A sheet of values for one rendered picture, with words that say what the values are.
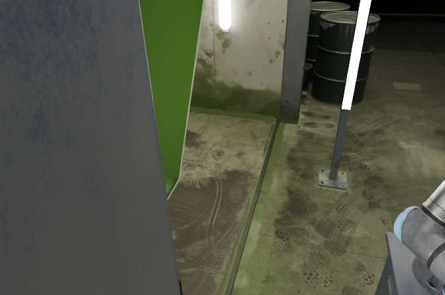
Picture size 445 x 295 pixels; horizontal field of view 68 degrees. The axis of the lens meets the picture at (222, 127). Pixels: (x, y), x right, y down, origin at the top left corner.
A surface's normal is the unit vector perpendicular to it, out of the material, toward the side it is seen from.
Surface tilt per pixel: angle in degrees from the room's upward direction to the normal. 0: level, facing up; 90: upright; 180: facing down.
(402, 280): 0
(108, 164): 90
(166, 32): 90
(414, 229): 56
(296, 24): 90
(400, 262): 0
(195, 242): 0
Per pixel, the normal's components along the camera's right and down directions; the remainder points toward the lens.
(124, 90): 0.96, 0.11
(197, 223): -0.02, -0.87
